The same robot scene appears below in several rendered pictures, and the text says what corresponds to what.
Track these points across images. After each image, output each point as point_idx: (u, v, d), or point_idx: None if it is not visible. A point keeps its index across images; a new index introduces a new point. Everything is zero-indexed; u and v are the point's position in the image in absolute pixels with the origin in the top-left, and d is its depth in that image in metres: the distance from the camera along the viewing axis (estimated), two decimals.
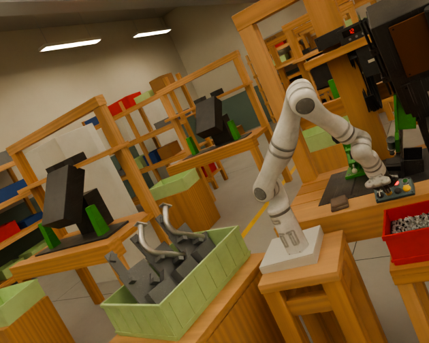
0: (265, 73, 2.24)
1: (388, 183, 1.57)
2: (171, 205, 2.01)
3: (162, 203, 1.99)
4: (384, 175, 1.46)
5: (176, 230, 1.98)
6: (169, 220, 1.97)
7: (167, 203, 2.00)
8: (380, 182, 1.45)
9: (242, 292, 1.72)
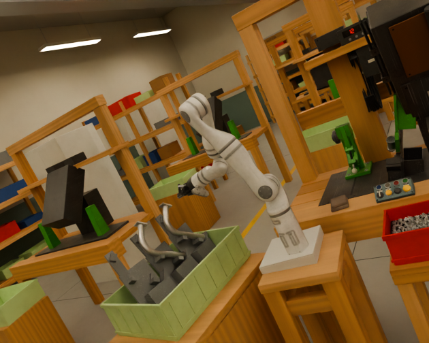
0: (265, 73, 2.24)
1: None
2: (171, 205, 2.01)
3: (162, 203, 1.99)
4: (205, 189, 1.83)
5: (176, 230, 1.98)
6: (169, 220, 1.97)
7: (167, 203, 2.00)
8: (203, 193, 1.80)
9: (242, 292, 1.72)
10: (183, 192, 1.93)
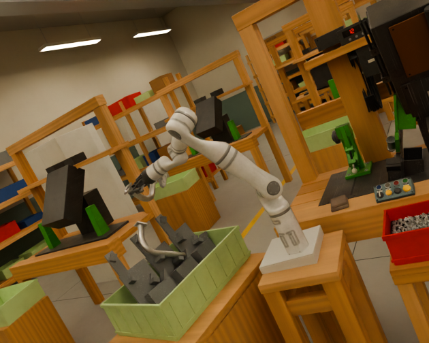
0: (265, 73, 2.24)
1: (136, 181, 1.88)
2: (131, 182, 1.88)
3: (128, 190, 1.84)
4: None
5: (149, 193, 1.97)
6: (143, 194, 1.91)
7: (129, 186, 1.85)
8: (166, 177, 1.85)
9: (242, 292, 1.72)
10: (134, 184, 1.88)
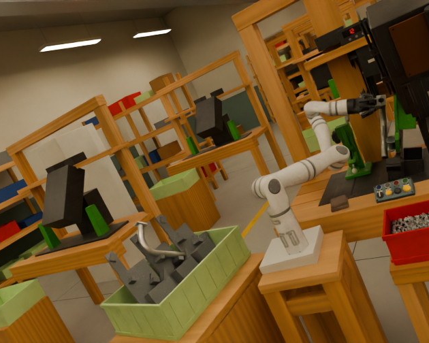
0: (265, 73, 2.24)
1: (372, 108, 1.82)
2: (376, 105, 1.81)
3: (378, 95, 1.82)
4: (344, 117, 1.92)
5: (383, 125, 1.88)
6: (380, 112, 1.87)
7: (376, 100, 1.81)
8: None
9: (242, 292, 1.72)
10: (374, 106, 1.82)
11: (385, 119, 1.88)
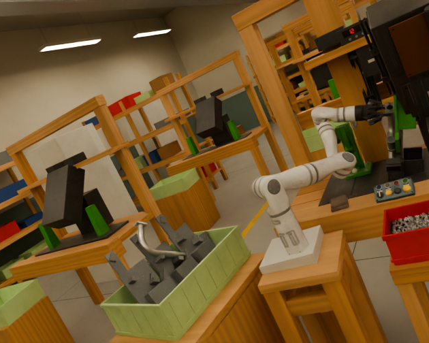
0: (265, 73, 2.24)
1: (380, 116, 1.80)
2: (385, 113, 1.78)
3: (387, 103, 1.80)
4: (352, 124, 1.90)
5: (391, 133, 1.86)
6: (388, 120, 1.85)
7: (385, 107, 1.79)
8: None
9: (242, 292, 1.72)
10: (383, 113, 1.80)
11: (393, 126, 1.86)
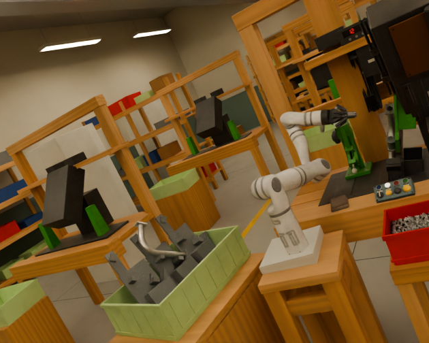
0: (265, 73, 2.24)
1: (344, 117, 1.87)
2: (385, 114, 1.78)
3: (387, 103, 1.79)
4: (320, 127, 1.96)
5: (391, 134, 1.86)
6: (388, 121, 1.85)
7: (385, 108, 1.79)
8: None
9: (242, 292, 1.72)
10: (347, 115, 1.87)
11: (393, 128, 1.85)
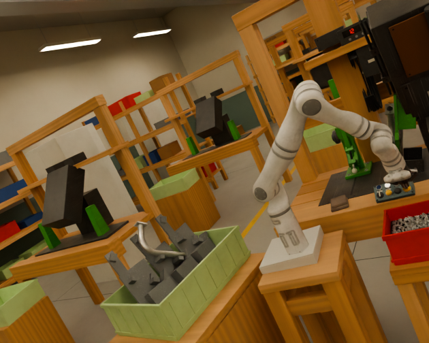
0: (265, 73, 2.24)
1: None
2: (385, 114, 1.78)
3: (387, 103, 1.79)
4: (404, 169, 1.42)
5: (391, 134, 1.86)
6: (388, 121, 1.85)
7: (385, 108, 1.79)
8: (400, 176, 1.41)
9: (242, 292, 1.72)
10: None
11: (393, 128, 1.85)
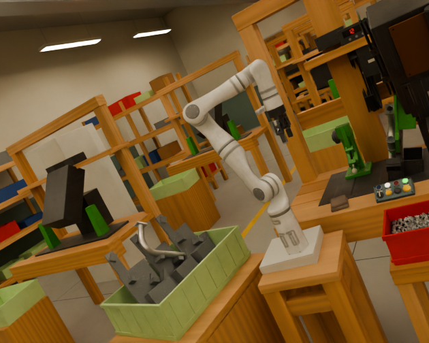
0: None
1: (281, 132, 1.57)
2: (385, 114, 1.78)
3: (387, 103, 1.79)
4: (261, 109, 1.60)
5: (391, 134, 1.86)
6: (388, 121, 1.85)
7: (385, 108, 1.79)
8: (257, 109, 1.63)
9: (242, 292, 1.72)
10: (283, 134, 1.58)
11: (393, 128, 1.85)
